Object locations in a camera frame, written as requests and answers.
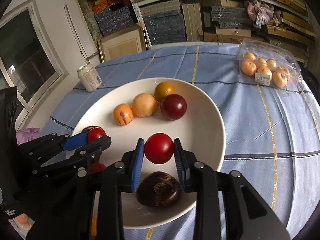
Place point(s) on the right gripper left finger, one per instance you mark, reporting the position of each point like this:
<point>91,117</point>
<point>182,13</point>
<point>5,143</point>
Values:
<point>121,177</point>

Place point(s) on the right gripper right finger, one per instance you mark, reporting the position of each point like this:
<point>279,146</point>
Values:
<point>247,215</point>

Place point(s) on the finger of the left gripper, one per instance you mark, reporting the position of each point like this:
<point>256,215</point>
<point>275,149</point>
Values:
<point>76,141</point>
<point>91,152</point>

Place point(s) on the small red tomato back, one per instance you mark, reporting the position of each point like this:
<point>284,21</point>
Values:
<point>159,148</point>

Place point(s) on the dark red plum back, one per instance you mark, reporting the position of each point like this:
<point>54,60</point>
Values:
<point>173,107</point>

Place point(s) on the striped orange fruit on plate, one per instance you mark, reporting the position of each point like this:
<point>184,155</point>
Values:
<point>123,114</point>

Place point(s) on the dark passion fruit right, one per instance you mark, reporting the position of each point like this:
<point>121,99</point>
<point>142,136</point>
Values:
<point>159,189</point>

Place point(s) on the white round plate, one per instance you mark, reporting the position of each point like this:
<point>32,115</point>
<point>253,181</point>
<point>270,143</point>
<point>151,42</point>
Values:
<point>200,129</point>

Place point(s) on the large orange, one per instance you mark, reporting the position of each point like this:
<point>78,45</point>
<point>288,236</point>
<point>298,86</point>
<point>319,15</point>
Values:
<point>93,228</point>

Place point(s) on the pale orange fruit on plate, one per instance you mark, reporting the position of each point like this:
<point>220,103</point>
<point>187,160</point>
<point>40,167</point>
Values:
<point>144,105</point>

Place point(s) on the white drink can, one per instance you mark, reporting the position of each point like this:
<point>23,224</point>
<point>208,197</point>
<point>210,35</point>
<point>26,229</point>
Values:
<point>89,77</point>

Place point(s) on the olive yellow fruit on plate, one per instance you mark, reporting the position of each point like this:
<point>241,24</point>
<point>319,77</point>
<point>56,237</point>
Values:
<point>162,90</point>

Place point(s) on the blue checked tablecloth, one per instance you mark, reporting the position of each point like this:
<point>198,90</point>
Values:
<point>272,135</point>

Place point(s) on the framed picture leaning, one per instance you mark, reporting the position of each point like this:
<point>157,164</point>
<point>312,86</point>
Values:
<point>127,41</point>

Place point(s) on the metal storage shelf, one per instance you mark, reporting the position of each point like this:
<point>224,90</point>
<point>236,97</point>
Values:
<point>175,22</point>

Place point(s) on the clear plastic fruit box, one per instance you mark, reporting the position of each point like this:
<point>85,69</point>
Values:
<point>268,65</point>

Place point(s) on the pink plastic bag on shelf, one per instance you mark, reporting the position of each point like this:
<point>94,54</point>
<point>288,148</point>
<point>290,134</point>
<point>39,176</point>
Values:
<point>262,14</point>

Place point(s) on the window frame left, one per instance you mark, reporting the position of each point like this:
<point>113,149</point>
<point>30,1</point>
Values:
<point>29,60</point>

